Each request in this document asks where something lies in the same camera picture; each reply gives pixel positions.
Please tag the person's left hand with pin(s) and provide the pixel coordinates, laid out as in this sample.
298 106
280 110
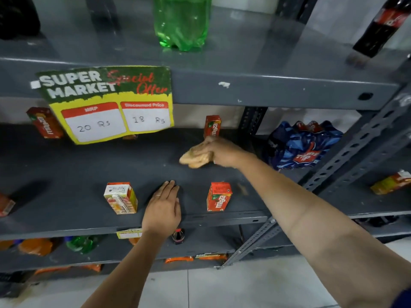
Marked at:
162 214

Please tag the green yellow offer price sign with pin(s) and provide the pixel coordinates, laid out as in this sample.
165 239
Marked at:
106 102

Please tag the orange soda bottle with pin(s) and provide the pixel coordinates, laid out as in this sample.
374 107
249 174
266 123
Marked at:
35 246
5 244

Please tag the person's right hand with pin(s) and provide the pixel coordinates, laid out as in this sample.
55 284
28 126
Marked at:
224 152

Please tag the small green soda bottle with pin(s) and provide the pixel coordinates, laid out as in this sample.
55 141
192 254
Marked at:
82 244

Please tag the person's right fingers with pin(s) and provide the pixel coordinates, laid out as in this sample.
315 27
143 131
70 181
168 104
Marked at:
204 147

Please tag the person's right forearm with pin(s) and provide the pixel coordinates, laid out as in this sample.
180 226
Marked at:
314 227

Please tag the tan cleaning cloth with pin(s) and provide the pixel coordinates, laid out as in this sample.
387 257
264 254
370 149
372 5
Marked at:
196 158

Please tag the person's left middle finger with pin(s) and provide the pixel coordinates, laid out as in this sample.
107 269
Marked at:
168 190

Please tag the person's left little finger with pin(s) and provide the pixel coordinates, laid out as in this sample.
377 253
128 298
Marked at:
151 202

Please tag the dark bottle with red cap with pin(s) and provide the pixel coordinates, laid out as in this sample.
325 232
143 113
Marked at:
178 236

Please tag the blue shrink-wrapped bottle pack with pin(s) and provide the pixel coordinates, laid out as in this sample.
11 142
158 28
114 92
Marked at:
301 145

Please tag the white orange juice carton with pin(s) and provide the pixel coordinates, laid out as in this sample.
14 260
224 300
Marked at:
120 198

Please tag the orange snack packet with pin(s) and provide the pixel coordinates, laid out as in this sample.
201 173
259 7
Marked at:
179 259
51 270
212 256

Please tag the person's left thumb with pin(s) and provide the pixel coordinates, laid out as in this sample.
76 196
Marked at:
178 209

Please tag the person's left forearm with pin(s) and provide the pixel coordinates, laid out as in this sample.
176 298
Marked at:
128 272

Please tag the grey metal shelf rack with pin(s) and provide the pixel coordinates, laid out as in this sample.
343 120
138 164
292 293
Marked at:
369 202
205 76

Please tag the dark plastic bottle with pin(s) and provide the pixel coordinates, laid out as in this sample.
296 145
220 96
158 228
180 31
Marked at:
17 15

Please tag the yellow shelf price tag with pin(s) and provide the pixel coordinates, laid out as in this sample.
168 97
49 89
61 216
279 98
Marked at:
129 233

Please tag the dark cola bottle red label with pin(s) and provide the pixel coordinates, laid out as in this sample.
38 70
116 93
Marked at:
380 27

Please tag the blue sleeve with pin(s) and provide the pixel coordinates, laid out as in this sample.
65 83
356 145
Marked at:
402 298

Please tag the yellow orange juice carton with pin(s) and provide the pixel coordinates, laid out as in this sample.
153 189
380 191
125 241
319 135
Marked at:
391 182

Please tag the green plastic soda bottle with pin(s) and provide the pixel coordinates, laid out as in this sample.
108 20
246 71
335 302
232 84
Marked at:
182 20

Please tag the red mango juice carton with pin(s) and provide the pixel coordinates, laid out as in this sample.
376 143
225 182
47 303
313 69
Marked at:
212 126
45 122
5 205
219 196

